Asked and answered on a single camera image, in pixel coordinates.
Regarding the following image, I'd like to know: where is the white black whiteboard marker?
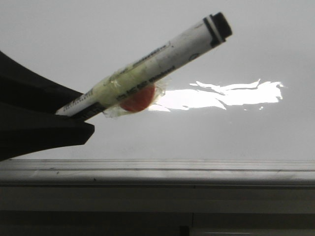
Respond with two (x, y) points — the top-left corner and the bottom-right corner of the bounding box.
(56, 12), (232, 121)

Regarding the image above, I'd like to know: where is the red round magnet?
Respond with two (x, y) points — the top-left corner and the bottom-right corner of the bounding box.
(120, 84), (156, 113)

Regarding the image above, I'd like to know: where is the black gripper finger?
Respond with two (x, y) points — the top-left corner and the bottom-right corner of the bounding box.
(0, 53), (95, 161)

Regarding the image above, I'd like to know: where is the aluminium whiteboard frame rail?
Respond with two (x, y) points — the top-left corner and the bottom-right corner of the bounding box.
(0, 159), (315, 187)

